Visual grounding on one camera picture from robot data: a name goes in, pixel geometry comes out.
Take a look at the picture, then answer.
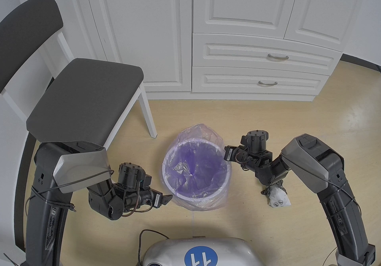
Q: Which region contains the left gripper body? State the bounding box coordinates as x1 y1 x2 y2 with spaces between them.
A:
139 188 164 209

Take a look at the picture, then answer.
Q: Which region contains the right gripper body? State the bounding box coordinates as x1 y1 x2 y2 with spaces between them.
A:
224 145 254 165

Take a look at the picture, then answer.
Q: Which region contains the purple plastic bag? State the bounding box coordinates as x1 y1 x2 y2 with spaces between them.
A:
161 123 233 211

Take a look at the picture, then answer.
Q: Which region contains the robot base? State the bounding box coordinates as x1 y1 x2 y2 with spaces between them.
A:
143 236 265 266

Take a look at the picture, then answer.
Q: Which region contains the crumpled white paper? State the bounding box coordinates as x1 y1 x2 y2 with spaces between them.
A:
267 186 291 209

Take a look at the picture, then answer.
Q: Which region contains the white chair, dark grey seat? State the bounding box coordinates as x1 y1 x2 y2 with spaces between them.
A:
0 0 158 147

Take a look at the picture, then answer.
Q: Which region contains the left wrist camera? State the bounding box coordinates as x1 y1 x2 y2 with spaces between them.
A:
138 174 152 190

